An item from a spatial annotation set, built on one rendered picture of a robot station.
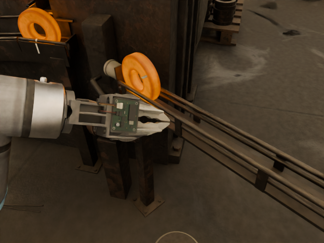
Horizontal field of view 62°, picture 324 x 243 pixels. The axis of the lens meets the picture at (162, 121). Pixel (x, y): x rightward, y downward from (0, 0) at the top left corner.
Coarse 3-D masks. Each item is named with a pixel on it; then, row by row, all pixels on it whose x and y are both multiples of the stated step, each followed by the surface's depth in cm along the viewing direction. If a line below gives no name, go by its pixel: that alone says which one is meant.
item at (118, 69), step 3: (117, 66) 84; (120, 66) 84; (114, 69) 84; (117, 69) 84; (120, 69) 85; (117, 72) 84; (120, 72) 85; (117, 75) 85; (120, 75) 86; (117, 78) 85; (120, 78) 86; (123, 78) 87; (117, 81) 86; (123, 81) 88; (117, 84) 87; (120, 90) 88; (129, 90) 91; (120, 93) 89
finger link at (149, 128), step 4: (140, 124) 52; (144, 124) 53; (148, 124) 53; (152, 124) 54; (156, 124) 54; (160, 124) 54; (164, 124) 55; (168, 124) 55; (140, 128) 50; (144, 128) 51; (148, 128) 51; (152, 128) 52; (156, 128) 52; (160, 128) 55; (140, 132) 52; (144, 132) 53; (148, 132) 53; (152, 132) 54; (156, 132) 54
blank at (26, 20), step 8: (32, 8) 94; (24, 16) 95; (32, 16) 94; (40, 16) 94; (48, 16) 95; (24, 24) 97; (32, 24) 99; (40, 24) 96; (48, 24) 95; (56, 24) 97; (24, 32) 100; (32, 32) 100; (48, 32) 97; (56, 32) 97; (56, 40) 99
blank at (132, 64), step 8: (128, 56) 78; (136, 56) 76; (144, 56) 76; (128, 64) 80; (136, 64) 76; (144, 64) 74; (152, 64) 76; (128, 72) 82; (136, 72) 84; (144, 72) 75; (152, 72) 75; (128, 80) 84; (136, 80) 84; (144, 80) 77; (152, 80) 75; (136, 88) 83; (144, 88) 79; (152, 88) 76; (160, 88) 78; (152, 96) 78
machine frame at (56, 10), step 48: (0, 0) 102; (48, 0) 106; (96, 0) 93; (144, 0) 89; (192, 0) 118; (144, 48) 101; (192, 48) 157; (96, 96) 123; (192, 96) 179; (96, 144) 147
